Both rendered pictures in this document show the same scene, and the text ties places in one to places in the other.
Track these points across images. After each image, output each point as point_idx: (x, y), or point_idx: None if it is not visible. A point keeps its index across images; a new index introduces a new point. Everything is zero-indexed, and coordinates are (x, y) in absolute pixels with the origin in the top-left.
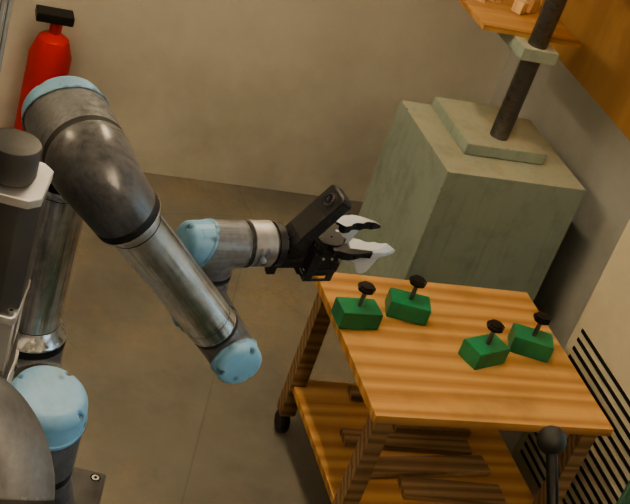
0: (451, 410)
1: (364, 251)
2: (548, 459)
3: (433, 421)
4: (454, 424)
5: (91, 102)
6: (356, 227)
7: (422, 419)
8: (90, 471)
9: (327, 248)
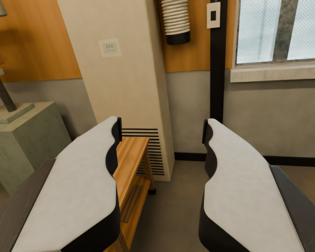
0: (122, 186)
1: (291, 193)
2: None
3: (125, 196)
4: (129, 188)
5: None
6: (110, 169)
7: (122, 201)
8: None
9: None
